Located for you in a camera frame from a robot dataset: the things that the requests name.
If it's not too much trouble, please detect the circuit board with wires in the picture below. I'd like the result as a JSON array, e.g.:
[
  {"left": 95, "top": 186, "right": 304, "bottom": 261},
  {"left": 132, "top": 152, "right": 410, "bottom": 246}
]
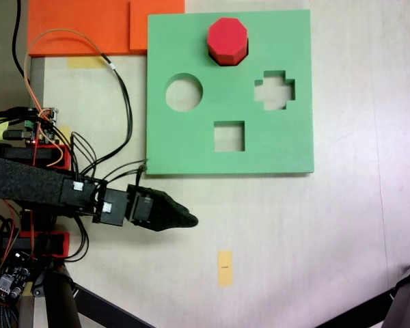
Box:
[{"left": 22, "top": 107, "right": 61, "bottom": 144}]

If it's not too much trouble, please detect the green shape sorting board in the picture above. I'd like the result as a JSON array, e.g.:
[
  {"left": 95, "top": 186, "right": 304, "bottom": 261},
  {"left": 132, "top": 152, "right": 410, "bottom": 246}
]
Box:
[{"left": 145, "top": 9, "right": 315, "bottom": 177}]

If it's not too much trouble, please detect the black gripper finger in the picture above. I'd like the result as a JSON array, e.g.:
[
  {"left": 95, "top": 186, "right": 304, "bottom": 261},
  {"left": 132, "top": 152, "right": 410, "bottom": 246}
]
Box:
[{"left": 149, "top": 188, "right": 200, "bottom": 234}]

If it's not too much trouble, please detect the red base clamp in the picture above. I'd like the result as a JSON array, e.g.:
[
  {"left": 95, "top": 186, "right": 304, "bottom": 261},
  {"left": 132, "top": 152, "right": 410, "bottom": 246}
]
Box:
[
  {"left": 30, "top": 143, "right": 72, "bottom": 171},
  {"left": 18, "top": 230, "right": 71, "bottom": 258}
]

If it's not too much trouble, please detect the red octagonal pillar block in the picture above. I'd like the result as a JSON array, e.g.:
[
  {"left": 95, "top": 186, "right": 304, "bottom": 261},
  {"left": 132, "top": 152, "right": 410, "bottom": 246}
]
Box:
[{"left": 206, "top": 17, "right": 249, "bottom": 66}]

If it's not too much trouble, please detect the small black circuit board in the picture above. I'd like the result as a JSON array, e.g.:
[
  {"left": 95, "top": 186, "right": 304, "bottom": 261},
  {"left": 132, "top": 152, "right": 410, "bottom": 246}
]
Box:
[{"left": 0, "top": 251, "right": 34, "bottom": 301}]

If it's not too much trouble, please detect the thin orange wire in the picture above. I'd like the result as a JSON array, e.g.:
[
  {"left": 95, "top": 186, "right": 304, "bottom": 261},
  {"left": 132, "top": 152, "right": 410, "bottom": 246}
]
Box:
[{"left": 23, "top": 28, "right": 105, "bottom": 119}]

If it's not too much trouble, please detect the black tripod leg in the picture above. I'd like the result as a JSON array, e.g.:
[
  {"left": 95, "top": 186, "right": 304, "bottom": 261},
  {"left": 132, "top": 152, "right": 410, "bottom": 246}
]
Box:
[
  {"left": 314, "top": 258, "right": 410, "bottom": 328},
  {"left": 42, "top": 269, "right": 158, "bottom": 328}
]

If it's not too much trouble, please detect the thin black wire bundle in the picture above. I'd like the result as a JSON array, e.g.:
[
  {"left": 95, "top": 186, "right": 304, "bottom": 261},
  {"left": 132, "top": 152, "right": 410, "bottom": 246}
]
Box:
[{"left": 70, "top": 53, "right": 150, "bottom": 187}]

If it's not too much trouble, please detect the large orange foam block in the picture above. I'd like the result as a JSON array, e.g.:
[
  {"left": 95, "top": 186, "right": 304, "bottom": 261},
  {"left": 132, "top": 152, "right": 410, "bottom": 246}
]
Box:
[{"left": 27, "top": 0, "right": 148, "bottom": 57}]

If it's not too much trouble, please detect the yellow tape strip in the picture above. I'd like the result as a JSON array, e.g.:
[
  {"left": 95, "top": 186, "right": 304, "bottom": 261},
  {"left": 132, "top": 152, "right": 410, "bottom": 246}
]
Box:
[{"left": 66, "top": 56, "right": 107, "bottom": 70}]

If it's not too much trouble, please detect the yellow tape marker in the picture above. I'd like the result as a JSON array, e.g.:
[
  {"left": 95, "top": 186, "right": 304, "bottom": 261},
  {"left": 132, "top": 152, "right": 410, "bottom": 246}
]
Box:
[{"left": 217, "top": 249, "right": 234, "bottom": 287}]

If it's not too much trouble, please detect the thick black cable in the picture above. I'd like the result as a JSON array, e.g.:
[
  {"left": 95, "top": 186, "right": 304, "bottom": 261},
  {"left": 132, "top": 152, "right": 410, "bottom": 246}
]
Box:
[{"left": 12, "top": 0, "right": 25, "bottom": 78}]

